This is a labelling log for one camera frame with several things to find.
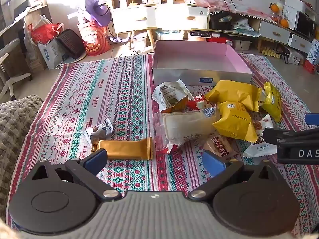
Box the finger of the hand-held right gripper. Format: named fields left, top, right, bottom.
left=304, top=113, right=319, bottom=125
left=263, top=127, right=319, bottom=145

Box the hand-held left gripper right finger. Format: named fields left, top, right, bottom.
left=188, top=152, right=287, bottom=201

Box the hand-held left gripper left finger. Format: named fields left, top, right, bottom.
left=24, top=149, right=122, bottom=202

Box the brown label pastry packet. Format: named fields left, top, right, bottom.
left=202, top=133, right=239, bottom=161

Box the white packet with red label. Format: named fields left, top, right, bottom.
left=242, top=114, right=278, bottom=158

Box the gold bar wrapper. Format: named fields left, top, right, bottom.
left=91, top=137, right=154, bottom=160

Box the black and white candy wrapper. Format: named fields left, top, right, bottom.
left=84, top=118, right=114, bottom=141

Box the yellow packet with dark print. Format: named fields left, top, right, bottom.
left=261, top=81, right=283, bottom=123

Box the yellow packet with white label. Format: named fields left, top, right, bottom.
left=212, top=101, right=259, bottom=143

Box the clear bread packet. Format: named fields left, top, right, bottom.
left=153, top=107, right=221, bottom=154

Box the plain yellow snack packet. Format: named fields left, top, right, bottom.
left=205, top=80, right=263, bottom=112

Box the red candy packet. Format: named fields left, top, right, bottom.
left=186, top=94, right=213, bottom=110

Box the orange and white packet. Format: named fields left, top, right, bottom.
left=162, top=97, right=189, bottom=113

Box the white printed snack packet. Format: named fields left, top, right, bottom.
left=152, top=79, right=194, bottom=112

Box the pink cardboard box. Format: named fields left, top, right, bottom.
left=153, top=40, right=254, bottom=86

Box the white printed small box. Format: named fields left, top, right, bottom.
left=286, top=50, right=304, bottom=66

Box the red and blue carton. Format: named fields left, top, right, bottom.
left=302, top=38, right=319, bottom=74

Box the patterned woven mat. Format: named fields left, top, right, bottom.
left=5, top=53, right=319, bottom=239

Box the yellow egg carton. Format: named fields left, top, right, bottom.
left=261, top=47, right=281, bottom=58

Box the grey knitted blanket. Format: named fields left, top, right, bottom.
left=0, top=95, right=44, bottom=221

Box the white low drawer cabinet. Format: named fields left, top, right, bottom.
left=257, top=19, right=313, bottom=54

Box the microwave oven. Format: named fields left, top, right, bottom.
left=294, top=10, right=317, bottom=39

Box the red flat box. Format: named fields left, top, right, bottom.
left=207, top=36, right=230, bottom=44

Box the pile of papers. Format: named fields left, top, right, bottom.
left=230, top=17, right=261, bottom=38

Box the white shopping bag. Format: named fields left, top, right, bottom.
left=37, top=38, right=67, bottom=70

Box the dark ribbed heater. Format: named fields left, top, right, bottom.
left=55, top=28, right=88, bottom=63

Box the red printed bucket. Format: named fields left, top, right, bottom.
left=77, top=21, right=111, bottom=57

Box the black storage case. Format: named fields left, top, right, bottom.
left=209, top=13, right=233, bottom=31

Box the black flat device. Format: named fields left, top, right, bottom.
left=189, top=30, right=211, bottom=37

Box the clear storage bin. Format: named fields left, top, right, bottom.
left=155, top=30, right=185, bottom=42

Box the red plastic bag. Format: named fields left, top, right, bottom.
left=27, top=23, right=65, bottom=44

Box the pink table cloth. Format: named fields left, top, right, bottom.
left=194, top=0, right=275, bottom=22

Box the white office chair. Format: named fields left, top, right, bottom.
left=0, top=38, right=33, bottom=100

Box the white wooden shelf cabinet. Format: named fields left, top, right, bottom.
left=108, top=0, right=210, bottom=55

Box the wooden desk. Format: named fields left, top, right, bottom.
left=0, top=3, right=49, bottom=76

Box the purple handle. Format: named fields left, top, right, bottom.
left=109, top=35, right=132, bottom=44

